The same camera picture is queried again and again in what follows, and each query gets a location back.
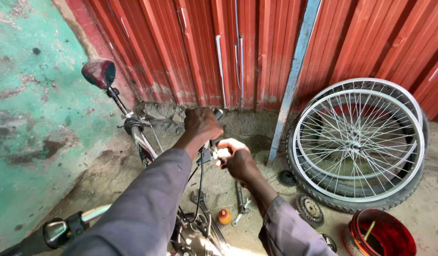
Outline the person's left hand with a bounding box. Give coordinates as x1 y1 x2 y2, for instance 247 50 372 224
183 107 225 149

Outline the person's right hand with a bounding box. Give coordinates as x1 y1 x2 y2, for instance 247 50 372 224
215 138 262 186

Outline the bicycle with silver frame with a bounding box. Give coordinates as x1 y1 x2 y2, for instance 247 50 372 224
0 59 234 256

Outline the dark steel wrench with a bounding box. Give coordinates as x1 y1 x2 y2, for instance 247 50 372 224
235 181 245 215

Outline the orange oil bottle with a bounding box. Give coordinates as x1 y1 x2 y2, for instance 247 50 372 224
218 208 232 225

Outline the silver open-end wrench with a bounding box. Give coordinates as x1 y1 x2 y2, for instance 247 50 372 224
232 197 252 227

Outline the small black sprocket cluster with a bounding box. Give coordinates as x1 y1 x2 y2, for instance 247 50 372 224
278 170 297 187

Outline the pale blue metal bar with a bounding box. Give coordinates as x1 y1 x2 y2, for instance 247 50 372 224
266 0 323 168

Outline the large grey sprocket cassette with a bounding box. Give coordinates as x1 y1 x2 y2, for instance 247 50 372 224
296 194 325 228

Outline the worn dark red bicycle saddle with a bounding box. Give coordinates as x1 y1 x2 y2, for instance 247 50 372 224
81 59 117 90

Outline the black knobby bicycle tire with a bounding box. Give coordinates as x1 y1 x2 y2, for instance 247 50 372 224
285 80 430 214

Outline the dark sprocket with pale centre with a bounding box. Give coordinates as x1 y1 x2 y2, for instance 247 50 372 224
321 233 338 253

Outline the yellow stick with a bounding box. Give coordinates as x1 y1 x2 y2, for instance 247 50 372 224
363 220 377 242

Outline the silver spoked wheel rim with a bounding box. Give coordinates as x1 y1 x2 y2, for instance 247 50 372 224
304 78 424 180
292 89 426 203

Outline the red plastic bucket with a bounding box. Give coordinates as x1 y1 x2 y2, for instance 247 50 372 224
343 208 417 256

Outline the white wall strip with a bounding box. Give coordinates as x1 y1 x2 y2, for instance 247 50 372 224
215 34 228 109

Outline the grey wall cable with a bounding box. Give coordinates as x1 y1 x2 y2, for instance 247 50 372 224
233 0 245 107

